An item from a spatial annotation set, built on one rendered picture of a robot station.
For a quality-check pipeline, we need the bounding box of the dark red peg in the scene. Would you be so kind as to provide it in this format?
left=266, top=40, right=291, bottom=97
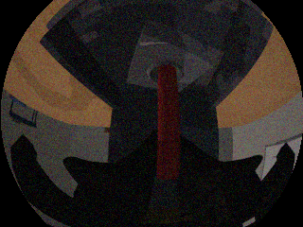
left=156, top=64, right=181, bottom=181

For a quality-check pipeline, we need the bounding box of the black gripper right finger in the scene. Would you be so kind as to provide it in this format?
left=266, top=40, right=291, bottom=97
left=174, top=135, right=262, bottom=217

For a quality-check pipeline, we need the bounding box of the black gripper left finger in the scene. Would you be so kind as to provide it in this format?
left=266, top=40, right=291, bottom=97
left=63, top=129, right=158, bottom=218

